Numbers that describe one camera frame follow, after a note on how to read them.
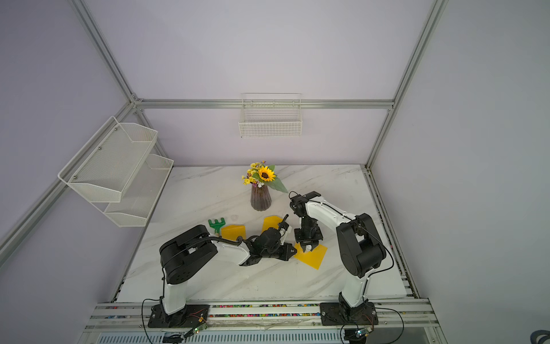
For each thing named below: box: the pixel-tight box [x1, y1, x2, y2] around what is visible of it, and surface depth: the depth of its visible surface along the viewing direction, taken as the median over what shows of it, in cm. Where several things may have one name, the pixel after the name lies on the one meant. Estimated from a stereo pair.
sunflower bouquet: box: [241, 160, 289, 193], surface depth 86 cm
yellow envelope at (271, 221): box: [261, 215, 283, 233], surface depth 101 cm
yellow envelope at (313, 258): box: [293, 242, 328, 271], surface depth 88 cm
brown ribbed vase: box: [250, 184, 273, 212], surface depth 100 cm
